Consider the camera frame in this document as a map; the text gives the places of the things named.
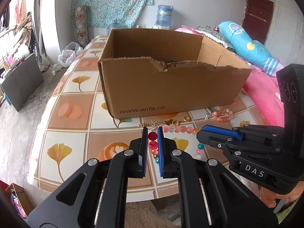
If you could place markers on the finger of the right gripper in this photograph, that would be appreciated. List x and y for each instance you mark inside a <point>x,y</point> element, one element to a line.
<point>218,141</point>
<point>222,131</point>

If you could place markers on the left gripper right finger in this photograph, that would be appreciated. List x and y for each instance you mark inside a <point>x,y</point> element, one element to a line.
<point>210,195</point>

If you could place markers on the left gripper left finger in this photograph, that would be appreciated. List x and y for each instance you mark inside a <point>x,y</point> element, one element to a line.
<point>95,195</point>

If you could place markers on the gold chain jewelry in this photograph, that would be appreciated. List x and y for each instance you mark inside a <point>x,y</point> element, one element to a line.
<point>159,124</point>

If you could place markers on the right hand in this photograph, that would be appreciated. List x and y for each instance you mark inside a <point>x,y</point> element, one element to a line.
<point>269,197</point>

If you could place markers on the pink blanket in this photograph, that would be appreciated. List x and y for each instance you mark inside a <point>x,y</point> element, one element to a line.
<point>262,88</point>

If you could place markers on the patterned tablecloth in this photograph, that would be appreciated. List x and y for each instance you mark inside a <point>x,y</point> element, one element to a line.
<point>76,126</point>

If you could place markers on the brown cardboard box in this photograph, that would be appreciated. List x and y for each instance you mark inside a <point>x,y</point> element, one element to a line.
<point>148,72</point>

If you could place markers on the blue cartoon pillow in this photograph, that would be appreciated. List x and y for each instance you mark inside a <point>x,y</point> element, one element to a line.
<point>250,50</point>

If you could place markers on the red gift bag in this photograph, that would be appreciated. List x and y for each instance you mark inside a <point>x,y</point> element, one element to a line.
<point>4,186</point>

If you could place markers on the blue water jug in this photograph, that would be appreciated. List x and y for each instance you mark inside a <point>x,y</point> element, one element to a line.
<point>164,16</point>

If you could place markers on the dark red door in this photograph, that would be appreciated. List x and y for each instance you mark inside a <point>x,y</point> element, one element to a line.
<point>257,19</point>

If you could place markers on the dark grey cabinet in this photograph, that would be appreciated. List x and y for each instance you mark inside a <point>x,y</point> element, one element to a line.
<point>22,81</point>

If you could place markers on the white plastic bag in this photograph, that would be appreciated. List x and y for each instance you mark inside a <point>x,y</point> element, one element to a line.
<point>69,54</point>

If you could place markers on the floral teal hanging cloth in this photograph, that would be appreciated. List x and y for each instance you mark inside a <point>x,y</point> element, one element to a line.
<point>102,13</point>

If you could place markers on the rolled patterned mat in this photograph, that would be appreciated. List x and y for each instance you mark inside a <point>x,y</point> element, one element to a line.
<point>81,25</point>

